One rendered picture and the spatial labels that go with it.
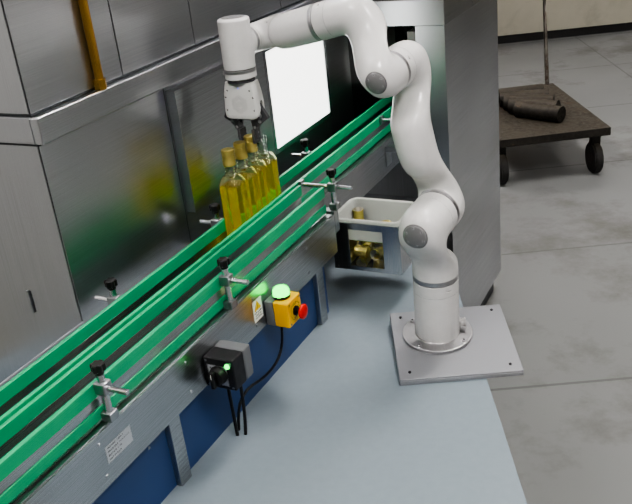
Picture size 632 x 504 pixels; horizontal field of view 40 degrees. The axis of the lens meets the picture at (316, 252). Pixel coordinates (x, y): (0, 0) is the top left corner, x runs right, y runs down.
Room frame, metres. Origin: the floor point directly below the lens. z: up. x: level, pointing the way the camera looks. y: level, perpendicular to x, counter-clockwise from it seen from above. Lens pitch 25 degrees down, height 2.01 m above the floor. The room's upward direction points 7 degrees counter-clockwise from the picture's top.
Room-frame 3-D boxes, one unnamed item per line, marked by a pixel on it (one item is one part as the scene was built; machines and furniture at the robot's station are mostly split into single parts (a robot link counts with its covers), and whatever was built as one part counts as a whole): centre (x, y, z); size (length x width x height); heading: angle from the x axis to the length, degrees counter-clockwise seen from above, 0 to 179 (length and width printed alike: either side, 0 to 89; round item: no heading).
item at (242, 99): (2.25, 0.14, 1.44); 0.10 x 0.07 x 0.11; 62
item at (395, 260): (2.41, -0.17, 0.92); 0.27 x 0.17 x 0.15; 61
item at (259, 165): (2.25, 0.14, 1.16); 0.06 x 0.06 x 0.21; 62
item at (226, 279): (1.80, 0.20, 1.11); 0.07 x 0.04 x 0.13; 61
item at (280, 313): (1.94, 0.10, 0.96); 0.07 x 0.07 x 0.07; 61
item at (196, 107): (2.60, 0.11, 1.32); 0.90 x 0.03 x 0.34; 151
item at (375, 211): (2.40, -0.19, 0.97); 0.22 x 0.17 x 0.09; 61
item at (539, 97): (5.48, -1.50, 0.49); 1.23 x 0.74 x 0.97; 178
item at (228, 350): (1.69, 0.23, 0.96); 0.08 x 0.08 x 0.08; 61
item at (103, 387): (1.39, 0.42, 1.11); 0.07 x 0.04 x 0.13; 61
